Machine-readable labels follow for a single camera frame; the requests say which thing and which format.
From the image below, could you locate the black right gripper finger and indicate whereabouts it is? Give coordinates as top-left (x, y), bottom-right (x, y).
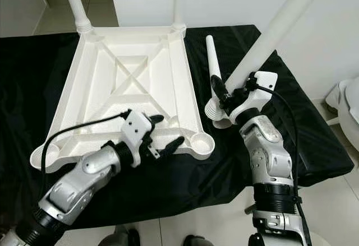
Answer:
top-left (209, 75), bottom-right (232, 111)

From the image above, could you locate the white plastic children table top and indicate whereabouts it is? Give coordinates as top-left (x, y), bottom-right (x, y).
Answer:
top-left (29, 25), bottom-right (215, 168)

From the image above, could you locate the white tapered plastic table leg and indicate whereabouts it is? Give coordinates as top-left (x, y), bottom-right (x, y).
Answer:
top-left (204, 35), bottom-right (233, 129)
top-left (173, 0), bottom-right (188, 29)
top-left (224, 0), bottom-right (332, 92)
top-left (61, 0), bottom-right (93, 34)

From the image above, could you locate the white plastic chair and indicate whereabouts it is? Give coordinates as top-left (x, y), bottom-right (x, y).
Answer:
top-left (325, 78), bottom-right (359, 151)

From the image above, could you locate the black table cloth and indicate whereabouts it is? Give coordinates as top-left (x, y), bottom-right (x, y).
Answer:
top-left (0, 25), bottom-right (354, 238)

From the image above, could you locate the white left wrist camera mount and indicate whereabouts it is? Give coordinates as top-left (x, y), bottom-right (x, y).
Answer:
top-left (123, 110), bottom-right (158, 165)

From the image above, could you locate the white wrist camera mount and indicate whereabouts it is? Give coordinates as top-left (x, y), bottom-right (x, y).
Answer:
top-left (230, 71), bottom-right (279, 124)
top-left (123, 110), bottom-right (158, 165)

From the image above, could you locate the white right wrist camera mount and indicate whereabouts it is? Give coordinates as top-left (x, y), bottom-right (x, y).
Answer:
top-left (230, 71), bottom-right (279, 124)

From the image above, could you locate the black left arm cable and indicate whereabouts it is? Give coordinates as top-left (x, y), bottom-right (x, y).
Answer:
top-left (40, 110), bottom-right (132, 179)

